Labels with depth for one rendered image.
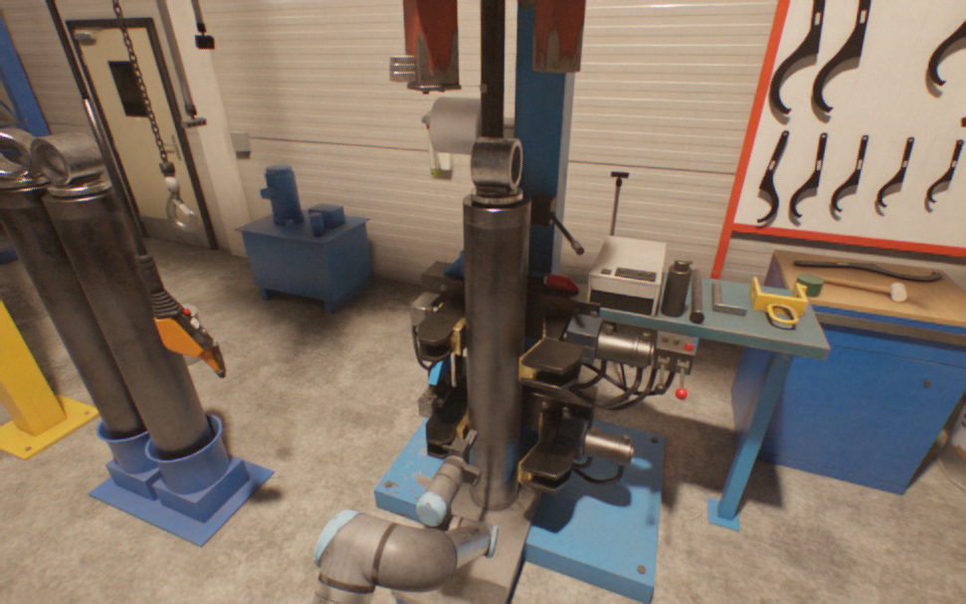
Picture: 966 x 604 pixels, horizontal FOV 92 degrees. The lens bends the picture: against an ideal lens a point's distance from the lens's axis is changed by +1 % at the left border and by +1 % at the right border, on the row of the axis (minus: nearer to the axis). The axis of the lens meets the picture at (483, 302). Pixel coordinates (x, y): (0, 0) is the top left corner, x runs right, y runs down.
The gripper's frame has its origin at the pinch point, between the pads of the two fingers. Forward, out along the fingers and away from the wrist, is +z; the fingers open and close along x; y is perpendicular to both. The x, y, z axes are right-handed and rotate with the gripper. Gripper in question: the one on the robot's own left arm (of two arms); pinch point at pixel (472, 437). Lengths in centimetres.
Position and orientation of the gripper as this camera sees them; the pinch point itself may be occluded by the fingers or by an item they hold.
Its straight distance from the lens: 173.1
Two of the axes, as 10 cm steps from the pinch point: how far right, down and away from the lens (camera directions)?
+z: 3.6, -4.4, 8.2
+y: -9.3, -1.7, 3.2
